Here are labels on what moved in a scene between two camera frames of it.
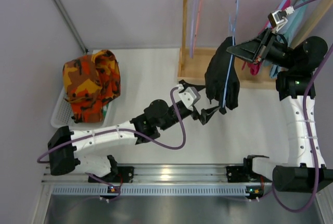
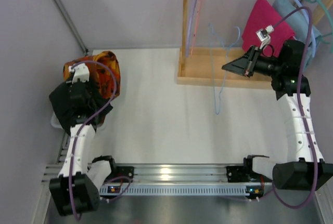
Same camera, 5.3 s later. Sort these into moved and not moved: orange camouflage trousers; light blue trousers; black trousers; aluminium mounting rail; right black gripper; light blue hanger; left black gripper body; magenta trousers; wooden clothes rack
Moved: left black gripper body; magenta trousers; light blue trousers; right black gripper; black trousers; light blue hanger
Not moved: aluminium mounting rail; orange camouflage trousers; wooden clothes rack
